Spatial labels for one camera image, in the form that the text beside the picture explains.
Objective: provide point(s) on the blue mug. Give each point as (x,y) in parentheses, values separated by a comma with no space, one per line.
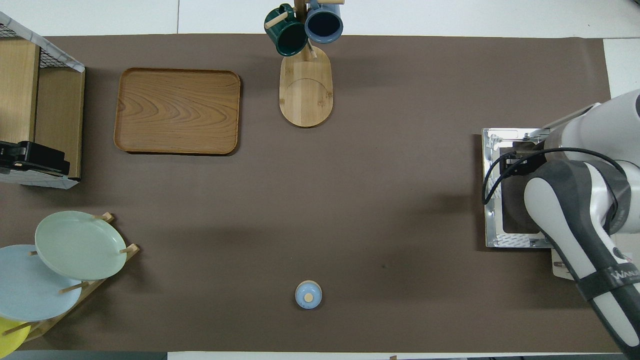
(324,22)

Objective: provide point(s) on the wooden plate rack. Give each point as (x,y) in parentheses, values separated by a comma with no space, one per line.
(100,285)

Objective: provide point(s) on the brown table mat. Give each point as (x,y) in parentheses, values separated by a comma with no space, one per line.
(375,200)

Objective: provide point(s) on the wooden stepped shelf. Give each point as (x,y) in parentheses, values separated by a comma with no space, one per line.
(55,120)

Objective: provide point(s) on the large pale green plate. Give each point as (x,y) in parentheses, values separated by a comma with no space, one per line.
(80,245)

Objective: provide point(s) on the large light blue plate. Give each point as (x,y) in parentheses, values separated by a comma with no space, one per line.
(30,295)

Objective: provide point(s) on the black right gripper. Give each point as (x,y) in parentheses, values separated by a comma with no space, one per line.
(525,162)

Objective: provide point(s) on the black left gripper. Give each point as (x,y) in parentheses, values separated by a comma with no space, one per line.
(27,152)

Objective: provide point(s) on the white toaster oven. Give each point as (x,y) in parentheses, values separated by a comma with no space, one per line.
(495,200)

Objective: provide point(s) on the yellow plate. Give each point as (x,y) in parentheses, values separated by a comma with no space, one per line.
(10,340)

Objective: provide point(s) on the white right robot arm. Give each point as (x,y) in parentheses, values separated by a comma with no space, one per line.
(590,200)

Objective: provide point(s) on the wooden serving tray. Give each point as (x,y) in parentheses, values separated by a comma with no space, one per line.
(177,110)

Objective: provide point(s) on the wooden mug tree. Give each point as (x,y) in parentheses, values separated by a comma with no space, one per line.
(306,95)

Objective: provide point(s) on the dark green mug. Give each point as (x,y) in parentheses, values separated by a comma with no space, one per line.
(287,37)

